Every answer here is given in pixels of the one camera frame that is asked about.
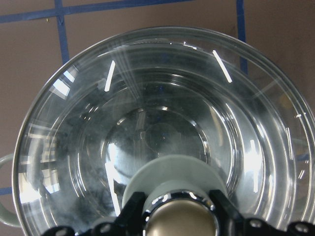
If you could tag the glass pot lid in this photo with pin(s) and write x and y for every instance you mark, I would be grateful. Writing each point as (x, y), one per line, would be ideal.
(160, 137)

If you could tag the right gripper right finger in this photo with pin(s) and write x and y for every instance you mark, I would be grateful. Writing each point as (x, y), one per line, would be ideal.
(233, 223)

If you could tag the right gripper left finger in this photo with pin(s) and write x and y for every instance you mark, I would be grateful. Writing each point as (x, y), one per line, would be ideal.
(128, 223)

